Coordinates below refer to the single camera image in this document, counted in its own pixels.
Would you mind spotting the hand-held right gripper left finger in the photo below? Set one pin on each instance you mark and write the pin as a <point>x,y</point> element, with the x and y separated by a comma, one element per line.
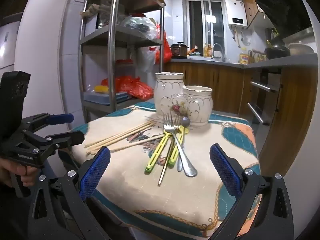
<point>96,172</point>

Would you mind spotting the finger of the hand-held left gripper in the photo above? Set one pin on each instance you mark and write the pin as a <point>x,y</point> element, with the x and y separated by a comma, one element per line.
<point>61,118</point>
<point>72,137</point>

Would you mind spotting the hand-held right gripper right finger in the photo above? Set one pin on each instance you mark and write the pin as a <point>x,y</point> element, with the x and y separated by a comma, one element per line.
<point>225,172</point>

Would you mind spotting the wooden chopstick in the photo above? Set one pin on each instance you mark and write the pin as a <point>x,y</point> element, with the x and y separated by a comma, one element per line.
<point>137,143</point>
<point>120,133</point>
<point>120,138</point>
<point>120,142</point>

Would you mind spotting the cream ceramic double utensil holder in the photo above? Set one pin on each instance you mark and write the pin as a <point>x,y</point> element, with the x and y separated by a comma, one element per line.
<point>165,92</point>

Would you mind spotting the person's left hand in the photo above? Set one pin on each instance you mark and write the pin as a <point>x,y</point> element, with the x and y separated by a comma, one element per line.
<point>10,172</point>

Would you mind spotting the blue plastic tray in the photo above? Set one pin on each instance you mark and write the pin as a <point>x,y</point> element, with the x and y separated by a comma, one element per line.
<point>100,98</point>

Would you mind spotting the printed tablecloth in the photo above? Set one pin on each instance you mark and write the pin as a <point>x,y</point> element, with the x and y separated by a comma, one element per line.
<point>140,195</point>

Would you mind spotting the yellow sponge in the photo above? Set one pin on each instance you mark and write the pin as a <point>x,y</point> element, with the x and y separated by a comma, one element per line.
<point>101,89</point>

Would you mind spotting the white refrigerator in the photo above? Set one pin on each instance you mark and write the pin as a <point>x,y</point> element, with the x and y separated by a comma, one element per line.
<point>7,45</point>

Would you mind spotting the steel spoon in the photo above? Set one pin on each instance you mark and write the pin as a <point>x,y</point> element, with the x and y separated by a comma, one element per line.
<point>185,122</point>

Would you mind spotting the large red plastic bag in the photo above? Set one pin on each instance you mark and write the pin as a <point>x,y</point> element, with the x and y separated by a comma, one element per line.
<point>130,85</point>

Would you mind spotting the red-lidded clear container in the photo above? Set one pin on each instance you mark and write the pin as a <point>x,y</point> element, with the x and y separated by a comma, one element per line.
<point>125,65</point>

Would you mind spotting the wooden kitchen counter cabinets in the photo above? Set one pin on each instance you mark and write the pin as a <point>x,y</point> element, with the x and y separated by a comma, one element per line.
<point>220,85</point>

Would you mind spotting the built-in oven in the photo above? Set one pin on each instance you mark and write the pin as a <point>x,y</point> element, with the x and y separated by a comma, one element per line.
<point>265,92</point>

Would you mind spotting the stainless steel shelving rack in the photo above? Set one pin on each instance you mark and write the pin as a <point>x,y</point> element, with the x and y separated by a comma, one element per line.
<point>113,42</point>

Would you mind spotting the white plastic bag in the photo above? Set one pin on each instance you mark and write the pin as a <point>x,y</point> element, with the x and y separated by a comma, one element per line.
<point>146,60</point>

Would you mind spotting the yellow oil bottle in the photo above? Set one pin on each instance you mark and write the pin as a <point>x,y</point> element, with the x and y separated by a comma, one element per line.
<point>243,58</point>

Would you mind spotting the steel faucet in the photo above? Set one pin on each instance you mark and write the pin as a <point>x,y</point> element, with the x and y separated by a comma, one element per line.
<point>222,52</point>

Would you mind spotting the clear plastic bag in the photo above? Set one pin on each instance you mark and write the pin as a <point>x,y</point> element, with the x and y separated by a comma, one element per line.
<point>140,26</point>

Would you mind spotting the amber bottle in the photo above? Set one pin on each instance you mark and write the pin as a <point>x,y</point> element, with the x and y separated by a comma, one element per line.
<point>210,51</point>
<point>205,51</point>

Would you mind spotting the small red plastic bag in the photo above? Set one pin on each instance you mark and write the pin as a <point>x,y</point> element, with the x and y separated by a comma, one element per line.
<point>166,50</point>

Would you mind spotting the black wok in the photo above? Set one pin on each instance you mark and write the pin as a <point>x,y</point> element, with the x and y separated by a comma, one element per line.
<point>277,51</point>

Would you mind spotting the white cooking pot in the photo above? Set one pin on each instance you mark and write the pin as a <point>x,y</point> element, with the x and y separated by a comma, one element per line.
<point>300,48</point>

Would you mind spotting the kitchen window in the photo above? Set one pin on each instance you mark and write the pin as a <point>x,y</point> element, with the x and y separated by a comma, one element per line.
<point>196,25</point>

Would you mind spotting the white water heater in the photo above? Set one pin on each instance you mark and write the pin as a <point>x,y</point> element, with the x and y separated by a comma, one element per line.
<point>236,11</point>

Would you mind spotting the black range hood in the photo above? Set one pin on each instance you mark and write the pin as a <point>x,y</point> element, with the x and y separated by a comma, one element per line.
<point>280,2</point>

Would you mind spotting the wooden wall cabinets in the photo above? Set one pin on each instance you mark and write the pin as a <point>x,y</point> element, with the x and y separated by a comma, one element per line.
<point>251,2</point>

